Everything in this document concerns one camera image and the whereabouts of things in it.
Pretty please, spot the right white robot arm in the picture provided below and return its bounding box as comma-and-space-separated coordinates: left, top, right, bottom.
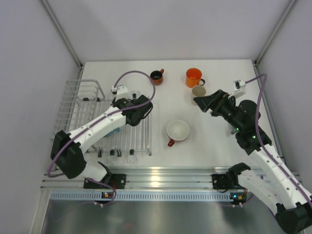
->
194, 90, 312, 234

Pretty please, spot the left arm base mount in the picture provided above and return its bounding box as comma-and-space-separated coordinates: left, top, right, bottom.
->
83, 161, 126, 189

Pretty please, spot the beige handleless cup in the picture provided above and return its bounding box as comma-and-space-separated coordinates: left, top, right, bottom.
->
191, 85, 206, 105

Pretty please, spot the red floral white-inside cup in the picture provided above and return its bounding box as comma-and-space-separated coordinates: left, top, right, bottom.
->
167, 119, 190, 147

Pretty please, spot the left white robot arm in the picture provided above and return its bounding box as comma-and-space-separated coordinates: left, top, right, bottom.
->
51, 95, 153, 188

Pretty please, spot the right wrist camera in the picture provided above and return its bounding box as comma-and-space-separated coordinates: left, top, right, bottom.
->
233, 80, 246, 98

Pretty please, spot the white wire dish rack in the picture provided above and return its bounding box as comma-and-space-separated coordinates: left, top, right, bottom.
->
51, 85, 156, 167

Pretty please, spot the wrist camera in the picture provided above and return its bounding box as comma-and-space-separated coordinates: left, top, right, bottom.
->
233, 80, 246, 98
111, 85, 129, 101

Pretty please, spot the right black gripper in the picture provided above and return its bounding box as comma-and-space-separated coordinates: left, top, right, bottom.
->
194, 89, 243, 132

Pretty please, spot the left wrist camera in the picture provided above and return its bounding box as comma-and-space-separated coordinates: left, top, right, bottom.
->
111, 85, 129, 101

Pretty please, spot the grey glazed mug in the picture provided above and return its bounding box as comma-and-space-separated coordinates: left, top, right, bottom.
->
231, 127, 239, 135

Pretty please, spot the perforated cable duct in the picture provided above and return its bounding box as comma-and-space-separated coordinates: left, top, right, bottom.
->
50, 190, 236, 202

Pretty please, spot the aluminium rail frame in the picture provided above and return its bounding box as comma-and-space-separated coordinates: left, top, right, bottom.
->
40, 166, 271, 192

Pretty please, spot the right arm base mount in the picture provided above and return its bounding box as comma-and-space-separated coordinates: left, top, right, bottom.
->
212, 163, 248, 193

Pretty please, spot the orange mug black handle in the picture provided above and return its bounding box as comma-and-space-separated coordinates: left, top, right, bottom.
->
186, 68, 206, 88

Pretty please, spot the small brown patterned cup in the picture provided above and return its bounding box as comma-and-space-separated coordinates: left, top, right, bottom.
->
150, 69, 164, 85

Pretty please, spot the blue speckled mug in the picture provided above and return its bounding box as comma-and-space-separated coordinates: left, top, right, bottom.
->
104, 127, 121, 137

